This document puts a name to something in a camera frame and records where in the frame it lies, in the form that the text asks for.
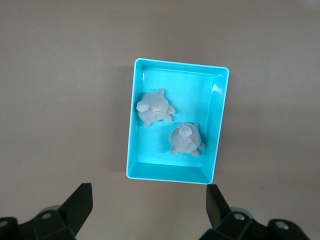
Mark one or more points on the blue plastic box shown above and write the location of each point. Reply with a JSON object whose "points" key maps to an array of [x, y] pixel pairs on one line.
{"points": [[185, 100]]}

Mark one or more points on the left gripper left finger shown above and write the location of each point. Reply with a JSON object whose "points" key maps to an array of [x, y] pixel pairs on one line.
{"points": [[72, 217]]}

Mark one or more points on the brown table cover sheet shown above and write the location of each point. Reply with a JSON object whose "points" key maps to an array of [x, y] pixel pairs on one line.
{"points": [[62, 100]]}

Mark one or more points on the grey plush toy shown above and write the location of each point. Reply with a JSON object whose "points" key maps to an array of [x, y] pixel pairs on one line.
{"points": [[186, 141], [153, 108]]}

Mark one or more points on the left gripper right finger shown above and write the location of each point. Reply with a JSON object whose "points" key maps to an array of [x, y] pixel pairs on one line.
{"points": [[221, 220]]}

